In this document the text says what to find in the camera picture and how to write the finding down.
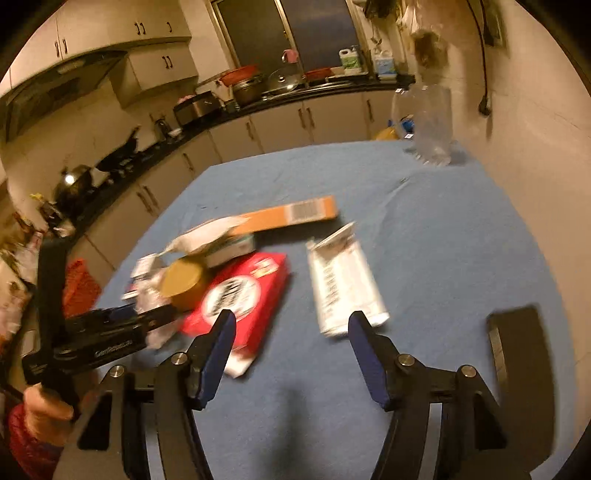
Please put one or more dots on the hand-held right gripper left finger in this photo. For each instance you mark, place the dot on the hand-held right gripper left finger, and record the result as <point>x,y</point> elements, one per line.
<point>217,357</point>

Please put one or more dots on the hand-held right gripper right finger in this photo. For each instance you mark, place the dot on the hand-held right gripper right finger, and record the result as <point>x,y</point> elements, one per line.
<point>365,360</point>

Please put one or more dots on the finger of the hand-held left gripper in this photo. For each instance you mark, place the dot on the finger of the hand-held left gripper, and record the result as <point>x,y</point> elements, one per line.
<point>159,317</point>

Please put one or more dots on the clear plastic wrapper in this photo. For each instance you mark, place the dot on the clear plastic wrapper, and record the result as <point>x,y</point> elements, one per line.
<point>154,300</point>

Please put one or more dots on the yellow round container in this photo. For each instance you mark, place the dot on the yellow round container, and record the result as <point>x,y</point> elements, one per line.
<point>182,279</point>

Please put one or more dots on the small white printed wrapper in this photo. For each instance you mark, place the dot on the small white printed wrapper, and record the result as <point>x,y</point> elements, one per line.
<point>145,267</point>

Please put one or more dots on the red plastic basket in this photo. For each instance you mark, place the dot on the red plastic basket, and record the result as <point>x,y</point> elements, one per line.
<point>81,286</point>

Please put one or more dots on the red and white snack packet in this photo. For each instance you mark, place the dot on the red and white snack packet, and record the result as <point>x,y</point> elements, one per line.
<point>240,295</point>

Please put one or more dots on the white printed packet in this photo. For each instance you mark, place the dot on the white printed packet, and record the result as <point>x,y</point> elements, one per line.
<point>341,286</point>

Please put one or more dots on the orange cardboard box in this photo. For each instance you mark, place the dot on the orange cardboard box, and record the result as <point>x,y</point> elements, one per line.
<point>286,216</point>

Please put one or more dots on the person's left forearm red sleeve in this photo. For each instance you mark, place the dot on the person's left forearm red sleeve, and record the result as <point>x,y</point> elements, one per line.
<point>23,454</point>

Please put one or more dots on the person's left hand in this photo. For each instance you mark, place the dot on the person's left hand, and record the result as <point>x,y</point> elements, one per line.
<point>41,410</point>

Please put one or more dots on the plastic bags pile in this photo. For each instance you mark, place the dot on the plastic bags pile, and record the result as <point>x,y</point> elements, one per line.
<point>23,258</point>

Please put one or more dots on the blue tablecloth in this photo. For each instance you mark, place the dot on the blue tablecloth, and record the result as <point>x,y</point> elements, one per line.
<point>415,240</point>

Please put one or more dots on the black rectangular object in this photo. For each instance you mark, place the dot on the black rectangular object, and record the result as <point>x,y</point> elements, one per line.
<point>521,369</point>

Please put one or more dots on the dark cooking pot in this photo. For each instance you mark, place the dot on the dark cooking pot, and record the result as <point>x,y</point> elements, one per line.
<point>74,184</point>

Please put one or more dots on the black wok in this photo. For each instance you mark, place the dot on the black wok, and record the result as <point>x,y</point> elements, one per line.
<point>120,154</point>

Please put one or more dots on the metal kettle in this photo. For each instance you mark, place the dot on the metal kettle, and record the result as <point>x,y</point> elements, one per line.
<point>160,129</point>

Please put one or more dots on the silver countertop appliance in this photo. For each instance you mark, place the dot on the silver countertop appliance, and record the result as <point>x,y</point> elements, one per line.
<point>198,107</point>

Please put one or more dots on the pink cloth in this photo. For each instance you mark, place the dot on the pink cloth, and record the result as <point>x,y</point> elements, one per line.
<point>187,98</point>

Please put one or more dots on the lower kitchen cabinets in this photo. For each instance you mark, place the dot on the lower kitchen cabinets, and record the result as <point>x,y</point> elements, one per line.
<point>277,124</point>

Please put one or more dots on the kitchen cabinets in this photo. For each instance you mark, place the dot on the kitchen cabinets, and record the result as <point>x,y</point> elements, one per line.
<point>277,124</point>
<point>115,27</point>

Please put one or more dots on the yellow plastic bag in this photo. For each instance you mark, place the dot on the yellow plastic bag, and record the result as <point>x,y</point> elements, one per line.
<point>385,134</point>

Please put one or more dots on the blue plastic bag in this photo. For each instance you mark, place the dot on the blue plastic bag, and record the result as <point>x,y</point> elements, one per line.
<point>406,127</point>

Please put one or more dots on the clear glass pitcher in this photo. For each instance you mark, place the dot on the clear glass pitcher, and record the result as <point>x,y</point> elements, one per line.
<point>427,124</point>

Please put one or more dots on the steel stock pot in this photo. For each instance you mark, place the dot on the steel stock pot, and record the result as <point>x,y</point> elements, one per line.
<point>247,90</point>

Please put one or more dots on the black kitchen countertop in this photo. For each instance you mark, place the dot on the black kitchen countertop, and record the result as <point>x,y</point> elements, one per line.
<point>277,98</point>

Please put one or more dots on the range hood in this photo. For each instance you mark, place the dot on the range hood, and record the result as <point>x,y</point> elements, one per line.
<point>60,87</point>

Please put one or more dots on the large red basin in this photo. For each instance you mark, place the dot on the large red basin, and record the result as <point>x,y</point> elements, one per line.
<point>238,74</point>

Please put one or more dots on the glass pot lid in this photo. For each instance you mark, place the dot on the glass pot lid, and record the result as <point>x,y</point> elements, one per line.
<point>284,81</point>

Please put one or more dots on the small red basin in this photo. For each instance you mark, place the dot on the small red basin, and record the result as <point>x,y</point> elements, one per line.
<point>318,74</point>

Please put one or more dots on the pink item on faucet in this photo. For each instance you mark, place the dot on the pink item on faucet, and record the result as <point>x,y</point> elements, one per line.
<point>289,55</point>

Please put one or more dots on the upper kitchen cabinets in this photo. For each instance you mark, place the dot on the upper kitchen cabinets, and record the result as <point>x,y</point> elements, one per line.
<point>115,27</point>

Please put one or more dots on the blue label plastic jug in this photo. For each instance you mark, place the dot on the blue label plastic jug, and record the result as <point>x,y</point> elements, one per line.
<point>383,62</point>

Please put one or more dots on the green label detergent jug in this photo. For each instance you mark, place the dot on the green label detergent jug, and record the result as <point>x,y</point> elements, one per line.
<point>350,60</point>

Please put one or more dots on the kitchen window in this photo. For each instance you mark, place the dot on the kitchen window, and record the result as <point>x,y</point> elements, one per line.
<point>286,27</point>

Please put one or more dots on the hanging white plastic bag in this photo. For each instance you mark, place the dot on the hanging white plastic bag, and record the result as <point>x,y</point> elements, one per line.
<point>408,14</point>

